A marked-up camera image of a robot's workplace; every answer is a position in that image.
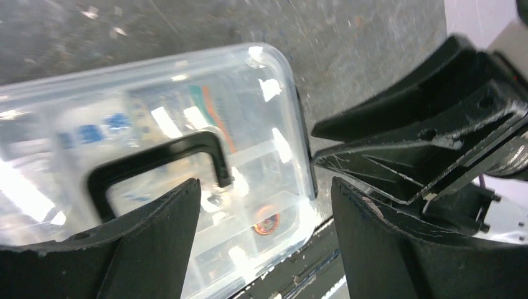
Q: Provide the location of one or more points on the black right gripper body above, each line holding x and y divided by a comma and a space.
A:
473, 210

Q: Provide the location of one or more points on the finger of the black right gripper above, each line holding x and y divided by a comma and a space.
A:
437, 156
401, 103

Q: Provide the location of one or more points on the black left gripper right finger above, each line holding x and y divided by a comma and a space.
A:
388, 254

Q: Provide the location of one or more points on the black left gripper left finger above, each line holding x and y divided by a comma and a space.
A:
142, 254

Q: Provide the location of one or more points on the small red round tin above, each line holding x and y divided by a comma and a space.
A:
268, 221

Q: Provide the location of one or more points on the clear box lid black handle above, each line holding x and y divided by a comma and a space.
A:
80, 150

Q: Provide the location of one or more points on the colourful bandage packet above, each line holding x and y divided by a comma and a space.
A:
207, 105

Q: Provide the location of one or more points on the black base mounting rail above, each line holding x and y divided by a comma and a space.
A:
313, 271

